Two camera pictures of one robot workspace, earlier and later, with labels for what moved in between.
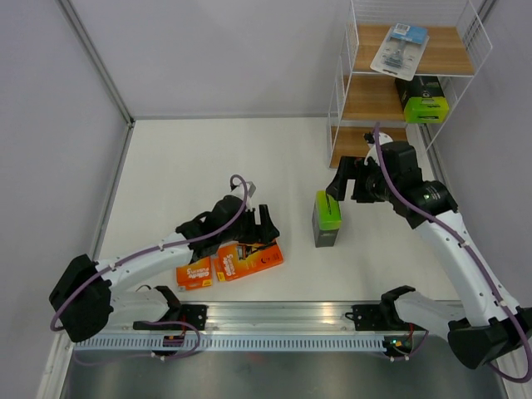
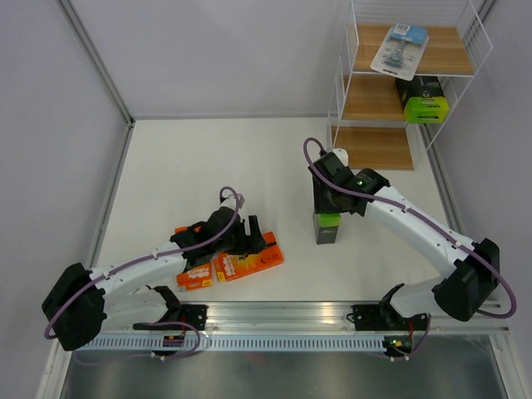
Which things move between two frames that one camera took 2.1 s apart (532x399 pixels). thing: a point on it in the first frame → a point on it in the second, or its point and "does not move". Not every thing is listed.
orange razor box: (236, 261) does not move
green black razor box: (422, 100) does not move
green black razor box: (327, 219) does not move
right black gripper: (352, 168) → (321, 204)
